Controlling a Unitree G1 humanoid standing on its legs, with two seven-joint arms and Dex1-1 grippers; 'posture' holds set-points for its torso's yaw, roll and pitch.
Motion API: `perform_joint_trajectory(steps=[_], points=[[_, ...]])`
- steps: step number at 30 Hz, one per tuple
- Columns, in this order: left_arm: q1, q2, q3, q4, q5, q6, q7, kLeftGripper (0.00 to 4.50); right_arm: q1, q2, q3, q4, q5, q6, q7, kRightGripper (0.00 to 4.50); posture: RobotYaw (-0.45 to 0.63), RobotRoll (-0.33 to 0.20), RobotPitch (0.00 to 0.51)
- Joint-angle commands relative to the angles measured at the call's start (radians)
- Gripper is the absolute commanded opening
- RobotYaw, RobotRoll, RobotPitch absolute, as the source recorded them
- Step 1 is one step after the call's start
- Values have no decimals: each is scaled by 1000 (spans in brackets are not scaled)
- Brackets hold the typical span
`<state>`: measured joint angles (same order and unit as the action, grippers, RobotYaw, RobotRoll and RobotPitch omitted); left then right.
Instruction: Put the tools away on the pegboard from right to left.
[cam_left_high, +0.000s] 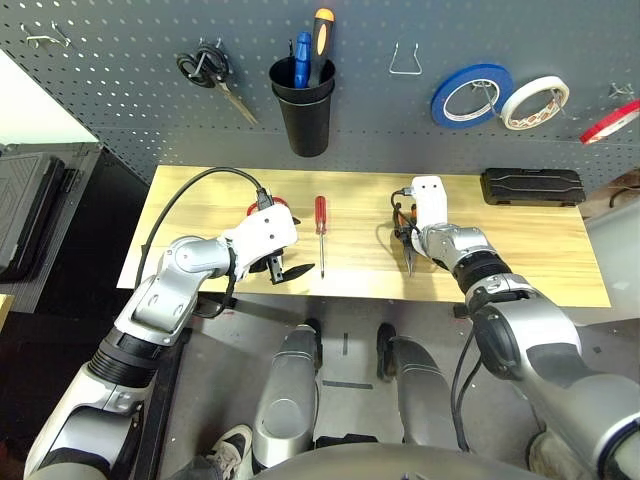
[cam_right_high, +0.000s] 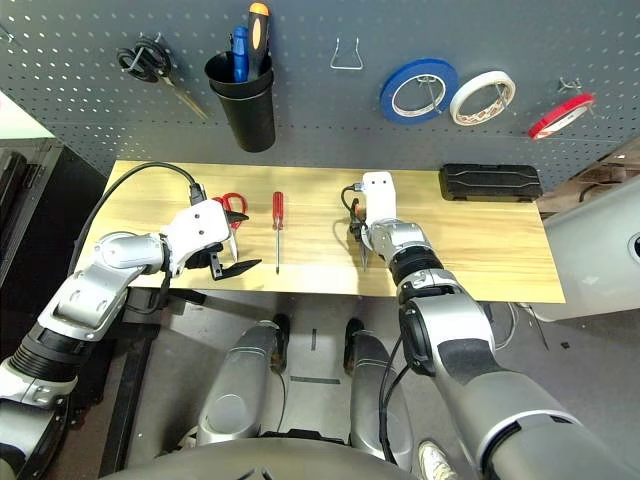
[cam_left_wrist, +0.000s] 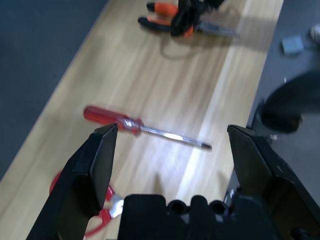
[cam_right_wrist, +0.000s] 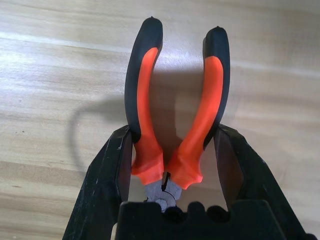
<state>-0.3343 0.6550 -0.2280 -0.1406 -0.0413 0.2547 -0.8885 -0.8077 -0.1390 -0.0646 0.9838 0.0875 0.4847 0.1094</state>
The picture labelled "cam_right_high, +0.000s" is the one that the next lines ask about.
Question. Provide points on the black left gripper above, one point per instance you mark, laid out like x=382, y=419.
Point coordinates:
x=202, y=259

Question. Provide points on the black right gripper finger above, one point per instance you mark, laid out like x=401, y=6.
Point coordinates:
x=357, y=231

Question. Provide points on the orange black needle-nose pliers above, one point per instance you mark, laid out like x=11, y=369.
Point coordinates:
x=364, y=257

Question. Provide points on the red tape roll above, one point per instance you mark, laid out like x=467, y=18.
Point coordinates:
x=537, y=131

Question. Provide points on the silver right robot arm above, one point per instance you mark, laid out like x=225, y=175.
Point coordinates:
x=460, y=340

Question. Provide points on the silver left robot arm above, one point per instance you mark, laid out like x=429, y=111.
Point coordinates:
x=90, y=290

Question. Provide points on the black table leg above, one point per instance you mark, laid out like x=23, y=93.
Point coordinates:
x=175, y=300

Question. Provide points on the black plastic cup holder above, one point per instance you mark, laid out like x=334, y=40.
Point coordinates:
x=250, y=120

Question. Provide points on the blue tape roll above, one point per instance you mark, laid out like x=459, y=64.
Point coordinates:
x=386, y=100

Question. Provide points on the black flat tool case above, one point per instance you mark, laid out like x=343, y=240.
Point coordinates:
x=490, y=182

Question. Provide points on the silver left robot leg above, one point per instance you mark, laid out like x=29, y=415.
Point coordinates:
x=235, y=390

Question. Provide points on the silver robot leg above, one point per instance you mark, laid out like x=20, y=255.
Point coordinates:
x=235, y=390
x=372, y=400

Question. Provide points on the white tape roll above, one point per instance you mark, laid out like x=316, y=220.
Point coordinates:
x=454, y=107

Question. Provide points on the silver right robot leg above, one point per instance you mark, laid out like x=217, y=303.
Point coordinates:
x=372, y=400

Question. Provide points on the orange black screwdriver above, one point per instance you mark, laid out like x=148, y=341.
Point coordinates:
x=257, y=40

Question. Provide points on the black cabinet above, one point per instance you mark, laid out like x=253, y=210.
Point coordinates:
x=30, y=225

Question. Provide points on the grey robot torso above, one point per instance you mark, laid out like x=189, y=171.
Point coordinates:
x=250, y=465

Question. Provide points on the white rounded machine housing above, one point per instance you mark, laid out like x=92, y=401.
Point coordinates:
x=590, y=250

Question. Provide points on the white sneaker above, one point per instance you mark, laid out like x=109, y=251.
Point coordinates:
x=437, y=462

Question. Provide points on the metal peg hook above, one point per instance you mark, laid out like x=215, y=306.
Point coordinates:
x=7, y=36
x=567, y=85

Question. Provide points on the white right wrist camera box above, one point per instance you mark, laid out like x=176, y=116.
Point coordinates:
x=380, y=195

